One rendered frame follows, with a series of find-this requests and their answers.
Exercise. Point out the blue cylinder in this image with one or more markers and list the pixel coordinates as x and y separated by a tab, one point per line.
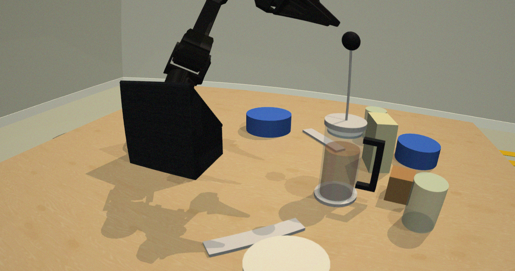
417	151
268	122

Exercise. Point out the white flat bar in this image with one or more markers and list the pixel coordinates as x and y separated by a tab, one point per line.
245	240
314	134

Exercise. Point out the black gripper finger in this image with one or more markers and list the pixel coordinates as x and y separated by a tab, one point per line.
335	22
302	10

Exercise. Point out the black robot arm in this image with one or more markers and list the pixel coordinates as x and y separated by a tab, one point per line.
193	51

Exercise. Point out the glass french press with plunger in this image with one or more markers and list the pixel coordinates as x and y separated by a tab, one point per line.
344	137

